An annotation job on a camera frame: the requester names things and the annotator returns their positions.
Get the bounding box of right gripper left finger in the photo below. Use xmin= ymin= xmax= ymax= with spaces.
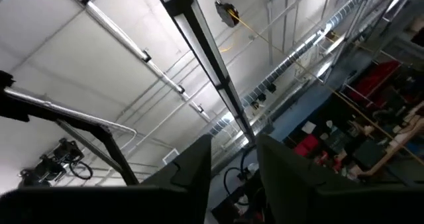
xmin=0 ymin=133 xmax=213 ymax=224

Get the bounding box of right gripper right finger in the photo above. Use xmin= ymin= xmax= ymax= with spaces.
xmin=256 ymin=133 xmax=424 ymax=224

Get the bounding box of black overhead mounted device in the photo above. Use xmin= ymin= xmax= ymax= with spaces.
xmin=18 ymin=137 xmax=94 ymax=188

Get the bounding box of shelving with red bins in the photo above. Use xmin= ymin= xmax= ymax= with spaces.
xmin=284 ymin=60 xmax=424 ymax=185

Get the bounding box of long black ceiling light bar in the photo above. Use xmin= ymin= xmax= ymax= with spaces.
xmin=150 ymin=0 xmax=256 ymax=144

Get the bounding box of silver ventilation duct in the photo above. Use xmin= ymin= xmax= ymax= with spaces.
xmin=208 ymin=0 xmax=362 ymax=137

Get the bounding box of black ceiling cord reel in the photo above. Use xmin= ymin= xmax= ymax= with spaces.
xmin=214 ymin=0 xmax=240 ymax=28

